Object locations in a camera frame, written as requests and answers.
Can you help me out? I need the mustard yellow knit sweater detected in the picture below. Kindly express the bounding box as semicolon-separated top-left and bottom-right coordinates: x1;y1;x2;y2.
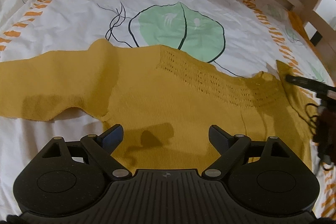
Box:
1;39;314;171

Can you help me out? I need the orange bed sheet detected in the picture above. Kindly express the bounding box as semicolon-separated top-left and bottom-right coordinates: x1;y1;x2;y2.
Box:
287;11;321;59

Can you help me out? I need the white leaf-print duvet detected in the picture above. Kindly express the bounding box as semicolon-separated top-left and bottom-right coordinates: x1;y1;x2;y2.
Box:
1;0;335;219

